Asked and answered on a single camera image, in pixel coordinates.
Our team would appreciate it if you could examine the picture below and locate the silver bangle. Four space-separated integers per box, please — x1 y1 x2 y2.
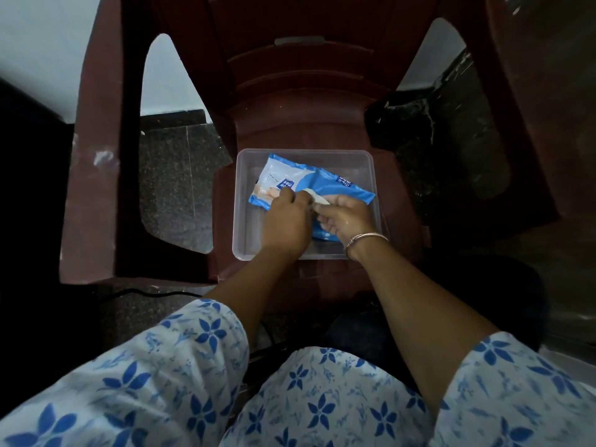
343 232 390 259

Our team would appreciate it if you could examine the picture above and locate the white blue floral garment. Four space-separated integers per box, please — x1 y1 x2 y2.
0 298 596 447

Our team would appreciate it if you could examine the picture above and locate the blue wet wipe packet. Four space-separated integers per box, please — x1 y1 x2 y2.
248 153 376 243

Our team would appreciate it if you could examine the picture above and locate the clear plastic container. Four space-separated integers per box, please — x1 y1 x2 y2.
231 148 384 262

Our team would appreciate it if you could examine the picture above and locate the person's left forearm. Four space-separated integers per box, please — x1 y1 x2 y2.
204 246 299 350

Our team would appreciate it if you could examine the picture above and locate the dark red plastic chair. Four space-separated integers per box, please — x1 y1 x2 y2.
58 0 559 312

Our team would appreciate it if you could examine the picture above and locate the person's left hand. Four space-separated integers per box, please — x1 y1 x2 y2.
260 186 314 264

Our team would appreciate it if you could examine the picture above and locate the person's right hand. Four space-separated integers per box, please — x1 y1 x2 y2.
312 195 381 261

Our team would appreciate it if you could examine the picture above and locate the small white cloth wad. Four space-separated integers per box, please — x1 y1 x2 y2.
297 189 332 208

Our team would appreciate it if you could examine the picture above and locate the person's right forearm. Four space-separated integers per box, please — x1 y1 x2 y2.
349 237 502 415

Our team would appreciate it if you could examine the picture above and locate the black cable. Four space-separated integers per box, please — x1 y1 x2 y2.
100 287 205 301

